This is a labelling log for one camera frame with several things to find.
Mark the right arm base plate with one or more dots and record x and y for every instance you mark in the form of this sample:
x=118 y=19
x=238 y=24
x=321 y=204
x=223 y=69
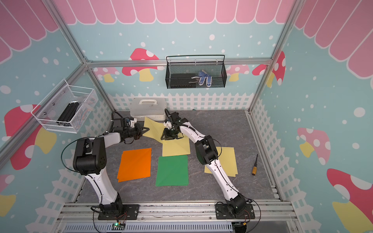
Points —
x=222 y=212

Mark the white plastic storage box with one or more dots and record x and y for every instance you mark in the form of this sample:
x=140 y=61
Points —
x=150 y=107

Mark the white wire wall basket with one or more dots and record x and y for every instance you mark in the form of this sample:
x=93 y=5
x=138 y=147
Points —
x=52 y=106

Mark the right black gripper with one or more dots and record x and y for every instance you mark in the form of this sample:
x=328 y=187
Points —
x=166 y=137

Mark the small brown object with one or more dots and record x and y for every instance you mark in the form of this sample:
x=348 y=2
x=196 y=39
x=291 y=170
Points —
x=254 y=169

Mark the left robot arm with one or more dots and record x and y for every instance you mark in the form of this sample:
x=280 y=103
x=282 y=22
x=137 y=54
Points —
x=90 y=161

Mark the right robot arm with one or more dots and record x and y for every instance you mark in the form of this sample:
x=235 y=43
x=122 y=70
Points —
x=208 y=155

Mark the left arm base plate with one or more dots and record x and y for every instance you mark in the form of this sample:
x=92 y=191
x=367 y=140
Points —
x=128 y=212

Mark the small green circuit board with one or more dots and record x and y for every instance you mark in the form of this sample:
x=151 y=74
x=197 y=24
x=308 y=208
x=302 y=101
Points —
x=118 y=226

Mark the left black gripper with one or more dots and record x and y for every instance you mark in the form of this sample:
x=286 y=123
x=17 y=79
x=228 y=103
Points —
x=139 y=132

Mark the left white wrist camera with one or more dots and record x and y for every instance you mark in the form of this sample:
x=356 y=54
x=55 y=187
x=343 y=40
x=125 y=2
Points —
x=129 y=122

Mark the small green paper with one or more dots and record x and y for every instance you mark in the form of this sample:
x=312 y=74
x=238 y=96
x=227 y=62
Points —
x=172 y=171

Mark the black wire wall basket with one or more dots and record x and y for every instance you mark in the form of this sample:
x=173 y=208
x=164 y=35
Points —
x=195 y=71

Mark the black box in white basket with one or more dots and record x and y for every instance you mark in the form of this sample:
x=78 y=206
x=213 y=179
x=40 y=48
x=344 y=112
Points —
x=68 y=114

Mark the blue white item in basket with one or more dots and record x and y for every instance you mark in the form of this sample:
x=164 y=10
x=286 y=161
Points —
x=203 y=78

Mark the orange paper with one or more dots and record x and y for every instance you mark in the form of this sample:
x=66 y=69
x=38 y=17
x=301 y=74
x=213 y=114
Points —
x=135 y=164

